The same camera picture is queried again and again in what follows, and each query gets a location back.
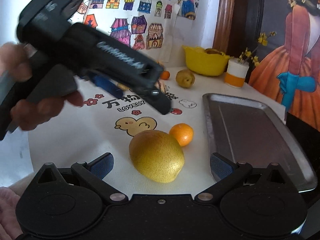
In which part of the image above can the small orange tangerine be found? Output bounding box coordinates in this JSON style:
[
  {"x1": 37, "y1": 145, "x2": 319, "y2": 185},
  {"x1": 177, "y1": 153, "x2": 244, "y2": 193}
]
[
  {"x1": 169, "y1": 123, "x2": 194, "y2": 147},
  {"x1": 160, "y1": 70, "x2": 170, "y2": 80}
]

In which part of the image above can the large yellow pear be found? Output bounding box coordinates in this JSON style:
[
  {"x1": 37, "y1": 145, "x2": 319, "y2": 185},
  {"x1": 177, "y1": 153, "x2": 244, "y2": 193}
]
[{"x1": 129, "y1": 130, "x2": 185, "y2": 183}]

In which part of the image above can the brown russet pear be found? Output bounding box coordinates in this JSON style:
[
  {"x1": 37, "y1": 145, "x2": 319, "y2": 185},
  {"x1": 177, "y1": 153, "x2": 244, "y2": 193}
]
[{"x1": 176, "y1": 69, "x2": 195, "y2": 88}]

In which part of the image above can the striped pepino melon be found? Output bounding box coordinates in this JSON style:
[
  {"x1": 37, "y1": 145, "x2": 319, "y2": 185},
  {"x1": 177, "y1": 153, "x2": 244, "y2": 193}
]
[{"x1": 155, "y1": 80, "x2": 167, "y2": 94}]

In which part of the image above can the person's left hand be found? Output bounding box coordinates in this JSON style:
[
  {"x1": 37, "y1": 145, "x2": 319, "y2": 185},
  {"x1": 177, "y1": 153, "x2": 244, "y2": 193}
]
[{"x1": 0, "y1": 42, "x2": 85, "y2": 132}]

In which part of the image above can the person's right hand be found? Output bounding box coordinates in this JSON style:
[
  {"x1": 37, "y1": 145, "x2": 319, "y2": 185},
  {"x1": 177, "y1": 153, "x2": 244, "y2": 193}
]
[{"x1": 1, "y1": 187, "x2": 22, "y2": 239}]

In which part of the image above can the white printed tablecloth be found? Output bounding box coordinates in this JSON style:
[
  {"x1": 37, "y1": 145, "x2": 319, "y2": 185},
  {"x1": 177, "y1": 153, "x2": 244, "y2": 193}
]
[{"x1": 0, "y1": 65, "x2": 287, "y2": 196}]

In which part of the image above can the metal baking tray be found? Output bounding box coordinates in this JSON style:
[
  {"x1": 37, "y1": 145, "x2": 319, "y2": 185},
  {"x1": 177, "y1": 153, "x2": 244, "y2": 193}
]
[{"x1": 202, "y1": 93, "x2": 317, "y2": 192}]

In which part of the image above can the houses drawing paper sheet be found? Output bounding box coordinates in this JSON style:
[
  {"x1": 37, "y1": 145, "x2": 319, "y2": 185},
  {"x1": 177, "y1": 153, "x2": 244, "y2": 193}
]
[{"x1": 71, "y1": 0, "x2": 180, "y2": 63}]

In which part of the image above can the white and orange cup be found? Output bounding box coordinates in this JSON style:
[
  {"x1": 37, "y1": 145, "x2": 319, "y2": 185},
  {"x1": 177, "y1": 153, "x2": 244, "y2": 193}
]
[{"x1": 224, "y1": 58, "x2": 249, "y2": 88}]

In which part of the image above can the yellow plastic bowl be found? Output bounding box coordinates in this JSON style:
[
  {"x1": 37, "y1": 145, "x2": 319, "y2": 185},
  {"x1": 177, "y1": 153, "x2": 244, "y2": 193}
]
[{"x1": 182, "y1": 46, "x2": 231, "y2": 76}]

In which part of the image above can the girl in orange dress painting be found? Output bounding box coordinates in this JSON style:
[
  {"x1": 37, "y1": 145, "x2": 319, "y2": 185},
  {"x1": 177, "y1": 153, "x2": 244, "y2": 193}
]
[{"x1": 249, "y1": 0, "x2": 319, "y2": 129}]

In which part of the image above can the yellow artificial flower sprig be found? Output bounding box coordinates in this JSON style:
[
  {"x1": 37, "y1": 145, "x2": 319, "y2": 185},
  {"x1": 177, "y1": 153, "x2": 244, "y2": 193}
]
[{"x1": 236, "y1": 31, "x2": 277, "y2": 67}]

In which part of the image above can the brown wooden door frame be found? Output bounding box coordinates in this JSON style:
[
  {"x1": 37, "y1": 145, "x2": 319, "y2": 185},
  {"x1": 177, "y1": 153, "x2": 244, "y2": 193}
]
[{"x1": 213, "y1": 0, "x2": 248, "y2": 55}]

